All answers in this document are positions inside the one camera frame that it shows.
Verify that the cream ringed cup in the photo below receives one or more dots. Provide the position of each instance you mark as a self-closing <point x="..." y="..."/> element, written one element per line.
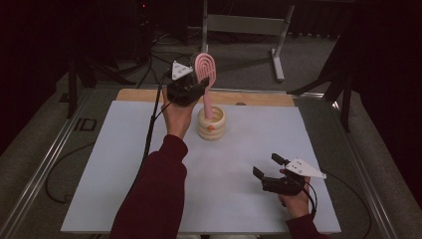
<point x="211" y="127"/>

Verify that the person's right hand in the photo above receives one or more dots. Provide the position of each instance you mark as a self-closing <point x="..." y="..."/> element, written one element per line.
<point x="297" y="204"/>

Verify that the person's left hand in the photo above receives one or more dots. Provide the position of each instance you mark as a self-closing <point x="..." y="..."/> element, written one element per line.
<point x="177" y="119"/>

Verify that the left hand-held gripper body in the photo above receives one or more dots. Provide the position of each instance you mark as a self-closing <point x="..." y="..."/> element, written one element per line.
<point x="182" y="91"/>

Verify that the aluminium frame rail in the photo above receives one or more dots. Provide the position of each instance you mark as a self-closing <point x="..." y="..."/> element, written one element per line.
<point x="365" y="172"/>
<point x="43" y="166"/>

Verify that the white table mat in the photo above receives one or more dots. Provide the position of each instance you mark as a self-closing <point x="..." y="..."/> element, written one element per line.
<point x="249" y="149"/>

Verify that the grey metal stand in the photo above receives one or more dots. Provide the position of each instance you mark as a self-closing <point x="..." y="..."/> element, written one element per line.
<point x="245" y="24"/>

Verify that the black stand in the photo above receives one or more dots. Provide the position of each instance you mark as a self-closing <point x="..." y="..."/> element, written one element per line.
<point x="74" y="83"/>
<point x="345" y="99"/>

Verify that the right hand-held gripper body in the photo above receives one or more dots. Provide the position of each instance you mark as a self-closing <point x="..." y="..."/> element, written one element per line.
<point x="282" y="186"/>

